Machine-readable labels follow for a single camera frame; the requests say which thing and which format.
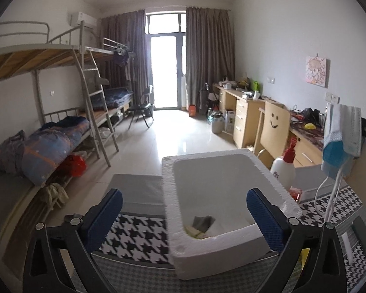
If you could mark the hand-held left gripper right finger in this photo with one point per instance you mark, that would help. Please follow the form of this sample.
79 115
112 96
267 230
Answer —
263 216

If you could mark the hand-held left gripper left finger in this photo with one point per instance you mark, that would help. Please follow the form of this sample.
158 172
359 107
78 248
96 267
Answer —
105 216

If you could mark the blue face mask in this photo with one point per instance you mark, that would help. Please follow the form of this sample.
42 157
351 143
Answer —
338 146

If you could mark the white foam box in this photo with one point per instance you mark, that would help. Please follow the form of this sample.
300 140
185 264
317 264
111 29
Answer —
219 189

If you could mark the houndstooth patchwork mat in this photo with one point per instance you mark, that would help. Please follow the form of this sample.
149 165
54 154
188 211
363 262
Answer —
134 235

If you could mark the red packet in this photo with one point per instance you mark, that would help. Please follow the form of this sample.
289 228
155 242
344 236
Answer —
295 193

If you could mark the white bottle with red pump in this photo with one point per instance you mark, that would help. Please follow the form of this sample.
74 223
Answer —
282 171

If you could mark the pale yellow cloth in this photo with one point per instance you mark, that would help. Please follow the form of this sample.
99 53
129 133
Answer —
53 195

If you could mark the yellow packet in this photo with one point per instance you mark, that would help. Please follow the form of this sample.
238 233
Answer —
305 258

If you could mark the red plastic bag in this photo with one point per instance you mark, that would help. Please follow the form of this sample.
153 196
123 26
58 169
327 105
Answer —
73 165

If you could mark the yellow object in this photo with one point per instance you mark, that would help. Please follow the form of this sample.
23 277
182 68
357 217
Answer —
310 126

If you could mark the wooden desk with patterned cover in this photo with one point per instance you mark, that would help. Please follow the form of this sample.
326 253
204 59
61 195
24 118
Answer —
308 152

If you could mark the blue and orange quilt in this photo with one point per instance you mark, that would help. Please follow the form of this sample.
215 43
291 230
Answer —
55 146

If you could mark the white paper strip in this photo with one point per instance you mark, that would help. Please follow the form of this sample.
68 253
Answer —
347 247

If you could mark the wooden chair with smiley face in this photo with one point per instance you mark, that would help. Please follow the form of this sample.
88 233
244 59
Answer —
273 128

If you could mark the light wooden desk with drawers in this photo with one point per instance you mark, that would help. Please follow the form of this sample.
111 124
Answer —
242 119

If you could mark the black rectangular item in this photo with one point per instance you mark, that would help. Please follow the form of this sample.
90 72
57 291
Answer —
362 235

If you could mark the white carton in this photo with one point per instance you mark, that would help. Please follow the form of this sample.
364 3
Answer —
230 121

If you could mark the white bucket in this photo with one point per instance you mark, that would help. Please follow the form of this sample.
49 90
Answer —
217 125

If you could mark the black folding chair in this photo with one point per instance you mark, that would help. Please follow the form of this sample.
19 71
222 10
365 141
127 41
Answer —
141 106

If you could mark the grey purple cloth bundle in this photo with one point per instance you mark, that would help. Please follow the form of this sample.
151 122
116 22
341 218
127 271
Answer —
7 154

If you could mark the white cup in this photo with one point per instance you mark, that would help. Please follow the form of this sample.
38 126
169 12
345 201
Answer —
256 95

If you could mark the blue checked bedding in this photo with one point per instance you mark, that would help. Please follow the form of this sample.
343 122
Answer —
119 96

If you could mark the orange container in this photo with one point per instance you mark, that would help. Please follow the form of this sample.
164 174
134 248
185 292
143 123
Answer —
192 110

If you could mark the grey towel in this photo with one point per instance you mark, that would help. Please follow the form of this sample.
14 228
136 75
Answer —
97 81

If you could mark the dark hanging clothes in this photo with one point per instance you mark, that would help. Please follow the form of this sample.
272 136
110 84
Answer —
121 58

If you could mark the glass balcony door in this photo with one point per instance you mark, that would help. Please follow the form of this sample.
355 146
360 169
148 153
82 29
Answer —
164 67

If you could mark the grey metal bunk bed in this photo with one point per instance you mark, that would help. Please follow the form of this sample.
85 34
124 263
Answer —
105 53
33 55

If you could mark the brown curtain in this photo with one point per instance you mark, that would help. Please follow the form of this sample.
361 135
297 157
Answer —
122 33
210 55

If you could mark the white air conditioner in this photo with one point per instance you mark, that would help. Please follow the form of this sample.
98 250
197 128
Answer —
83 19

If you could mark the white wall socket panel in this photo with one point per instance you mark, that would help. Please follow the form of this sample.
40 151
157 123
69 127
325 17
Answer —
332 97

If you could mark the cartoon wall picture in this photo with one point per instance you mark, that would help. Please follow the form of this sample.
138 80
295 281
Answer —
316 70

